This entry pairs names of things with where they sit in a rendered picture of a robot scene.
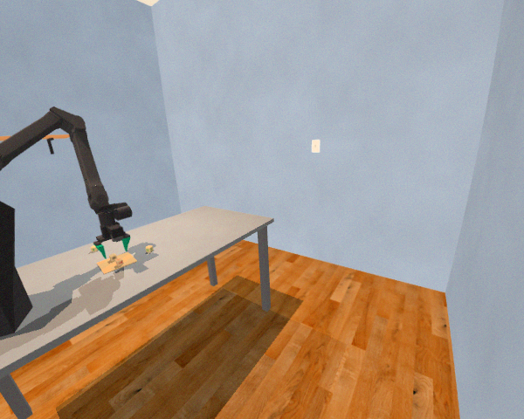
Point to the orange flat mat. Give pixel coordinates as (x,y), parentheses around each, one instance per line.
(108,265)

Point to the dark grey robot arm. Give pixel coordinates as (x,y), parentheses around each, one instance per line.
(25,138)

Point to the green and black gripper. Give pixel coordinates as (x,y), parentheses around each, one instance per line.
(101,239)

